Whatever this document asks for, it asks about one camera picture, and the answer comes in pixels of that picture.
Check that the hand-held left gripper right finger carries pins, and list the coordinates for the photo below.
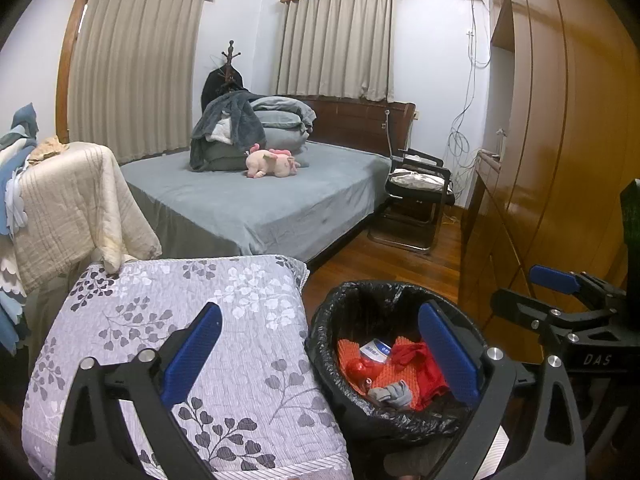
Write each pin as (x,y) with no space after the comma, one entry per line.
(447,355)

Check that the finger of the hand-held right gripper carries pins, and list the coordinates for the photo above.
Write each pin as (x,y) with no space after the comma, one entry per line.
(552,277)
(525,310)

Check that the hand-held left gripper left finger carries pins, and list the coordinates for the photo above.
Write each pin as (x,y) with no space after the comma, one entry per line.
(192,352)

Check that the red mesh cloth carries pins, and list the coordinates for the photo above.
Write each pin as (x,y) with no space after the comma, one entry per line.
(425,365)

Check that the orange foam net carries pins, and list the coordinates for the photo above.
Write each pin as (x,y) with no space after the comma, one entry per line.
(395,375)
(347,350)

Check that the grey white sock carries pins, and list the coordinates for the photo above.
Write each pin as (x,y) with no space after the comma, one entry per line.
(395,394)

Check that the small white packet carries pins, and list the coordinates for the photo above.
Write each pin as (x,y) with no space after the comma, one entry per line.
(375,351)

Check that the red plastic bag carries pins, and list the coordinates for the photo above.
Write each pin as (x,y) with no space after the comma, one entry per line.
(357,367)

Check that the waste bin with black liner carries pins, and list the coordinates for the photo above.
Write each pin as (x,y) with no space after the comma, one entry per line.
(320,340)

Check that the grey floral quilt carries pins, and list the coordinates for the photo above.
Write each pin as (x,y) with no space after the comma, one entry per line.
(250,320)

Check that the wooden side cabinet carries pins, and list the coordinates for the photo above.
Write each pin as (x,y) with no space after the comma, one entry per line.
(480,220)

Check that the black metal chair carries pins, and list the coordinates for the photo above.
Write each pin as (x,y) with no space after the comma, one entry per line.
(420,196)

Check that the bed with grey sheet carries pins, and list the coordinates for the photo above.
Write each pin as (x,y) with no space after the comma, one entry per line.
(260,210)

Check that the wooden wardrobe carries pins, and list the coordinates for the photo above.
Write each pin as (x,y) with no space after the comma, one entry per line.
(550,110)

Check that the pale chair cushion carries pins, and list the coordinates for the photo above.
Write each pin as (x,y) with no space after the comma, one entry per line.
(415,180)

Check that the cream scalloped cloth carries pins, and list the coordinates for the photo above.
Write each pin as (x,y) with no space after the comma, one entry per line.
(12,275)

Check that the dark grey pillow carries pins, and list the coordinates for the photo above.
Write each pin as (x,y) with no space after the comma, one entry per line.
(225,157)

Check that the beige quilt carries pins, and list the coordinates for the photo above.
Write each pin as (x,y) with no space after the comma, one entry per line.
(65,200)

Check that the pink plush toy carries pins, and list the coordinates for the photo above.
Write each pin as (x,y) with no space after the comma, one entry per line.
(270,162)

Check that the white folded cloth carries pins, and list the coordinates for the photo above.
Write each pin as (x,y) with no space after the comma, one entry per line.
(220,132)

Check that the light blue scalloped cloth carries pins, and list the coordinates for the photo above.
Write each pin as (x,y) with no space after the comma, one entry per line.
(12,200)

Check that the tan crumpled garment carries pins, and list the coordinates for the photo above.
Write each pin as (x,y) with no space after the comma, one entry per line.
(47,147)

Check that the dark wooden headboard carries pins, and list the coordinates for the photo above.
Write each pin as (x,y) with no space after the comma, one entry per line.
(350,120)

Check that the folded grey duvet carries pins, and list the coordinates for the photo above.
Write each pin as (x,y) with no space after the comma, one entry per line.
(280,110)

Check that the dark hanging coat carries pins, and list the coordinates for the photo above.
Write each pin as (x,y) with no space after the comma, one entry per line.
(212,90)

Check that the teal cloth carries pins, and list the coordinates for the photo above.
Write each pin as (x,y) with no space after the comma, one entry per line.
(25,120)

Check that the wide beige curtain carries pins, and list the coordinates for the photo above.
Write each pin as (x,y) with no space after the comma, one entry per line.
(135,70)

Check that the wooden coat rack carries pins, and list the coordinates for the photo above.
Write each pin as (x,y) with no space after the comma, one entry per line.
(230,60)

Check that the short beige curtain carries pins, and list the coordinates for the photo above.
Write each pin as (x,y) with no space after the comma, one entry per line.
(335,45)

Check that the wooden window frame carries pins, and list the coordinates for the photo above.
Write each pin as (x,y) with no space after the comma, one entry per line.
(65,85)

